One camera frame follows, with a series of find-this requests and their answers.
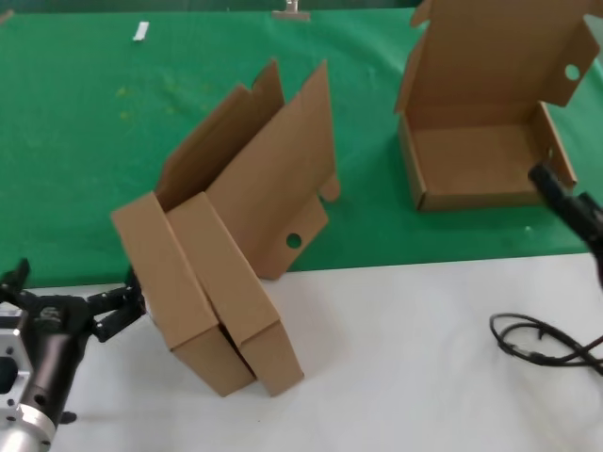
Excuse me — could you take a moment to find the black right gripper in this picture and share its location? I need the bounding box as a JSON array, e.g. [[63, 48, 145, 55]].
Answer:
[[527, 161, 603, 289]]

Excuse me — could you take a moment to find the brown cardboard mailer box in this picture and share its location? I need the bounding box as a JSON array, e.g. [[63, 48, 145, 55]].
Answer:
[[394, 0, 603, 213], [111, 58, 286, 399], [167, 58, 342, 396]]

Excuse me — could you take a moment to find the metal cloth clip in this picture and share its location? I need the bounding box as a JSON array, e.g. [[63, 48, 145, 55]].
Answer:
[[271, 0, 312, 23]]

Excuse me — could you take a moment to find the green table cloth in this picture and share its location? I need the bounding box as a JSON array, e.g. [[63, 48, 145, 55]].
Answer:
[[0, 7, 603, 288]]

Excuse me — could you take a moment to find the black cable with connector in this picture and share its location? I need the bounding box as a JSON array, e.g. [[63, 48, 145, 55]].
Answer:
[[489, 313, 603, 378]]

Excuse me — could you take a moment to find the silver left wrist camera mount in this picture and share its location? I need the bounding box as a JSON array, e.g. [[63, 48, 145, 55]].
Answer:
[[0, 303, 33, 416]]

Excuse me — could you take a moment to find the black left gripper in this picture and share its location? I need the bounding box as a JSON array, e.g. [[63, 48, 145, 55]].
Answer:
[[0, 257, 145, 421]]

